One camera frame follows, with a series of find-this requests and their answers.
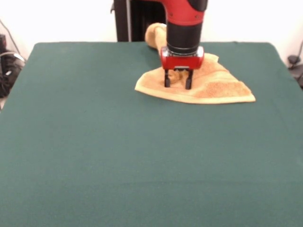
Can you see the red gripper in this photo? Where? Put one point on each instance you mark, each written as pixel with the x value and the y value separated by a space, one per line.
pixel 182 62

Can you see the orange terry towel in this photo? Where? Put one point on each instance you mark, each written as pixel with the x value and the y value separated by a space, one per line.
pixel 217 92

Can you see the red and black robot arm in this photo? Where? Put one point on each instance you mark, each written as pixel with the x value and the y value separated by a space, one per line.
pixel 184 14

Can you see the black chair base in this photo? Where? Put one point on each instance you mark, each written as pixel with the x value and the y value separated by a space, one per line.
pixel 9 75
pixel 296 68

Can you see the dark green table cloth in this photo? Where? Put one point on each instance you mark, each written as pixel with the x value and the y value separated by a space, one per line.
pixel 71 142

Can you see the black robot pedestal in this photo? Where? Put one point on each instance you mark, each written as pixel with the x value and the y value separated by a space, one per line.
pixel 123 23

